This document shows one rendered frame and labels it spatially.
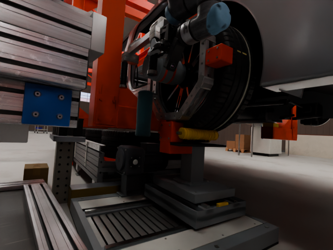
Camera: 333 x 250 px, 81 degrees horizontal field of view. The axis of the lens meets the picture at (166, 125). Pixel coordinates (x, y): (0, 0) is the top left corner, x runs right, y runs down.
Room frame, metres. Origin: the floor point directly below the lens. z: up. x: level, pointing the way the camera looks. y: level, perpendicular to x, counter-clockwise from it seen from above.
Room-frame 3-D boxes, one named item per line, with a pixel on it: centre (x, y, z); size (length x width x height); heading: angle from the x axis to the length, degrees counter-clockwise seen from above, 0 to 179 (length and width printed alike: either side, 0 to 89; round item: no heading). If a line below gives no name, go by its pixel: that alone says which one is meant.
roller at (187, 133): (1.04, -0.18, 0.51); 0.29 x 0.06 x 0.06; 123
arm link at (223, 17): (0.58, -0.11, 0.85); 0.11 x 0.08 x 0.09; 39
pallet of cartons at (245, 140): (7.36, -2.87, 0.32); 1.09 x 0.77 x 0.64; 128
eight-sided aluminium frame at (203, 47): (1.08, -0.03, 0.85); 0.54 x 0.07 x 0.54; 33
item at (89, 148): (2.44, 1.12, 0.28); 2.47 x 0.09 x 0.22; 33
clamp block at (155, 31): (0.83, 0.05, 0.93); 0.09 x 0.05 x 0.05; 123
